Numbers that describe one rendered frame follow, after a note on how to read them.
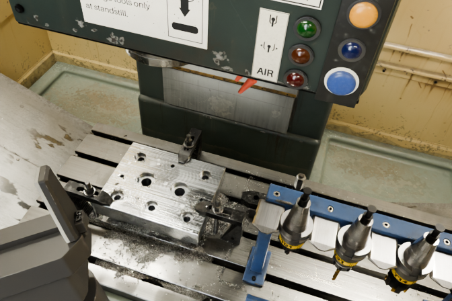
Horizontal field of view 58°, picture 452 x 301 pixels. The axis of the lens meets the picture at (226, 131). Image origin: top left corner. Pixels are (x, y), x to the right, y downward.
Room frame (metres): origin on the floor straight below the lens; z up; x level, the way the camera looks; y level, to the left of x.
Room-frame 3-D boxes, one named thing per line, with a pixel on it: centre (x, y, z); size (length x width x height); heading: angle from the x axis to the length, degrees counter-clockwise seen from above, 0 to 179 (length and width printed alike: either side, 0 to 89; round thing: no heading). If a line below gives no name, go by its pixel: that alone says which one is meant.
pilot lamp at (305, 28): (0.36, -0.07, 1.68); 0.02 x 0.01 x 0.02; 76
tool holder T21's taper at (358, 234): (0.41, -0.26, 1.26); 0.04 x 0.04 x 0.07
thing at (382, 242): (0.39, -0.31, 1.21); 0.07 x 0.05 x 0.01; 166
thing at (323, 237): (0.42, -0.20, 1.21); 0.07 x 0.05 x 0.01; 166
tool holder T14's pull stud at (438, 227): (0.38, -0.36, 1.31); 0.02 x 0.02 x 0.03
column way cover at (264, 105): (1.06, 0.01, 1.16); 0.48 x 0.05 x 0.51; 76
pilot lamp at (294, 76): (0.36, -0.07, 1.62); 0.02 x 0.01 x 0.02; 76
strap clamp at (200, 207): (0.59, 0.00, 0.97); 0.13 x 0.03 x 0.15; 76
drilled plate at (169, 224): (0.67, 0.16, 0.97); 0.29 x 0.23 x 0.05; 76
